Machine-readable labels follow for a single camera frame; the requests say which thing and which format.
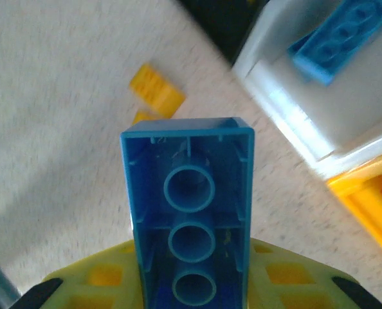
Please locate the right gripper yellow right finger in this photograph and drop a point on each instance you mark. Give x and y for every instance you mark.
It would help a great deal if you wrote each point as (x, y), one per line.
(261, 289)

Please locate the yellow lego brick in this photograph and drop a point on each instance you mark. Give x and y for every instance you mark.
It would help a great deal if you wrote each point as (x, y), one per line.
(142, 116)
(157, 90)

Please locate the yellow plastic bin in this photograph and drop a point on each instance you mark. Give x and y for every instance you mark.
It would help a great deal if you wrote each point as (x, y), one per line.
(368, 206)

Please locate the black plastic bin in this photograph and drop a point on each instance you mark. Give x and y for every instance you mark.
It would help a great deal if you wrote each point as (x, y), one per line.
(223, 22)

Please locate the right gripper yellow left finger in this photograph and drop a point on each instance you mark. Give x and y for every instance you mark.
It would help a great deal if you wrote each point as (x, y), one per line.
(130, 257)

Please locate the white plastic bin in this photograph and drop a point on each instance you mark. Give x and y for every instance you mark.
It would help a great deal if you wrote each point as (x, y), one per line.
(323, 106)

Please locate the blue lego brick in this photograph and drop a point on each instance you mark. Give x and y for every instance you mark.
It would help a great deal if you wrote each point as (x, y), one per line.
(187, 161)
(335, 42)

